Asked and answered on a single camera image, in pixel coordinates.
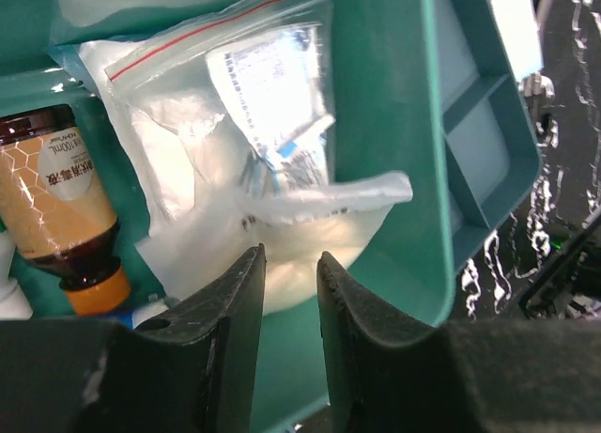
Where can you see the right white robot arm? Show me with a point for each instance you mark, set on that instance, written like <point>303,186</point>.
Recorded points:
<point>568,286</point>

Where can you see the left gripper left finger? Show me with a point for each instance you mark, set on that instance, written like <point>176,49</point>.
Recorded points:
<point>188,369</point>

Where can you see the dark blue divided tray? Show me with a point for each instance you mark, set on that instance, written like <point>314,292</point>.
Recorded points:
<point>491,150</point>

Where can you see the small white blue bottle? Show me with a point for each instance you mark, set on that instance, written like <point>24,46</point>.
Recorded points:
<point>132,318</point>

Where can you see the clear bag cotton balls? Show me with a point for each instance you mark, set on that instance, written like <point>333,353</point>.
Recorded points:
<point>297,227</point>

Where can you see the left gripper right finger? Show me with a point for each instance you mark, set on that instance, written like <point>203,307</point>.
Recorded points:
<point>389,372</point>

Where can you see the green medicine box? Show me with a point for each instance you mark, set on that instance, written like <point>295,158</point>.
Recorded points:
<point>387,101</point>

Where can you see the amber bottle orange label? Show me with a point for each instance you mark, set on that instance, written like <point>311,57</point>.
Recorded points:
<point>55,208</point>

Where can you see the small clear plastic packet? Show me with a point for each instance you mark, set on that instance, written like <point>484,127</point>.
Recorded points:
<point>251,83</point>

